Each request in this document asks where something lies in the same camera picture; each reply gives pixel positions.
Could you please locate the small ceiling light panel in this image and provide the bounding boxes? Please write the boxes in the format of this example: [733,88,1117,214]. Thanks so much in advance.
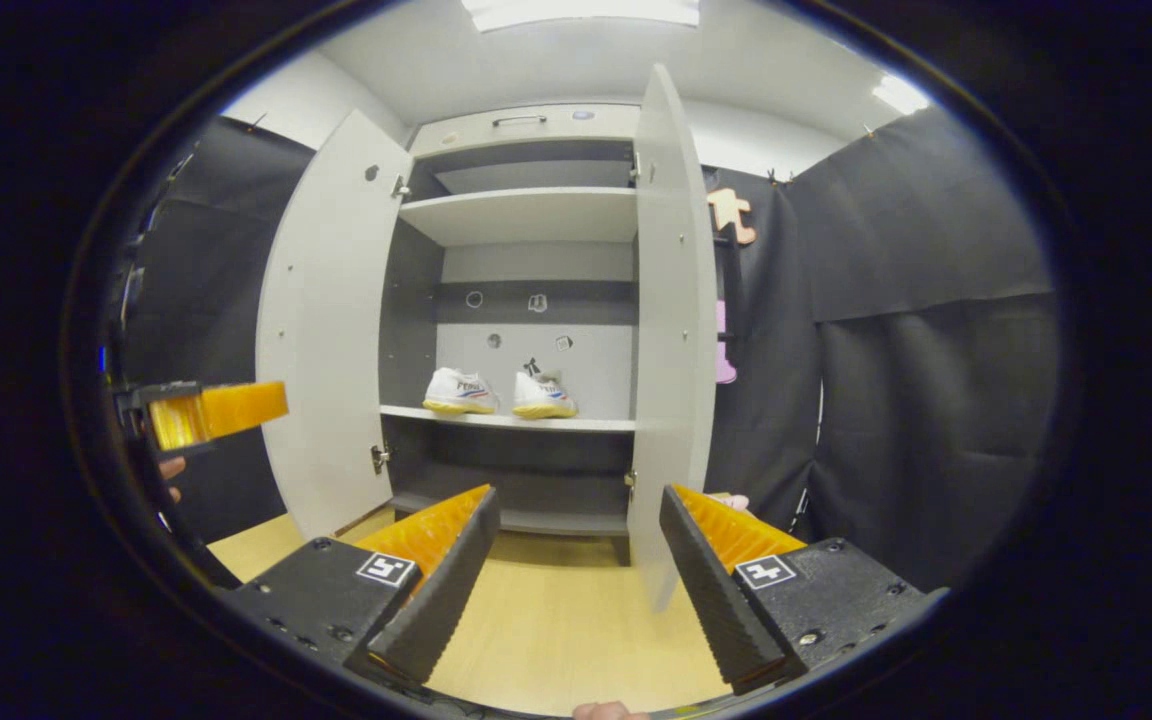
[871,75,932,116]

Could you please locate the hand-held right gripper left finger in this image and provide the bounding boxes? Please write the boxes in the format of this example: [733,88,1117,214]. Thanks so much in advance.
[221,485,502,691]

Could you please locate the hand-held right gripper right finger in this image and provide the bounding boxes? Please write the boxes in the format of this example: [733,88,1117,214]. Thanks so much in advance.
[658,485,947,698]

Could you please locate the grey shoe cabinet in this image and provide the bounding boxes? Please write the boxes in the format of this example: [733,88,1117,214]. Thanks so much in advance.
[376,103,642,566]

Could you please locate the white shoe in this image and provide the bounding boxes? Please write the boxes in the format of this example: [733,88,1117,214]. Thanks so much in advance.
[422,367,500,415]
[512,370,579,420]

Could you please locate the grey shoe cabinet door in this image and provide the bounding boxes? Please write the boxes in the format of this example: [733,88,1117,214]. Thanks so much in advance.
[256,110,415,541]
[626,63,719,613]

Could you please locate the long ceiling light panel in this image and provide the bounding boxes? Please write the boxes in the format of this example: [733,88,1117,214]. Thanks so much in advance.
[461,0,702,33]

